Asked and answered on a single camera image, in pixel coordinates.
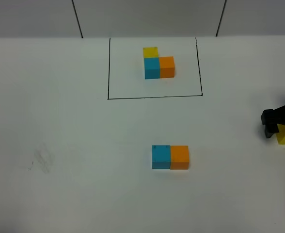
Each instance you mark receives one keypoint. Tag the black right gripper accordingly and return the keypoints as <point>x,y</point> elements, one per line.
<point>271,118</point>

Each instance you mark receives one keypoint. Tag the orange template block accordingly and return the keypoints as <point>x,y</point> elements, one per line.
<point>167,67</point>

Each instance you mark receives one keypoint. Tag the blue template block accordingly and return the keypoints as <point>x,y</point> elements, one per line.
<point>151,68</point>

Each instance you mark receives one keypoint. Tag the yellow template block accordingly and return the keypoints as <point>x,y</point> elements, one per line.
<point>150,52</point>

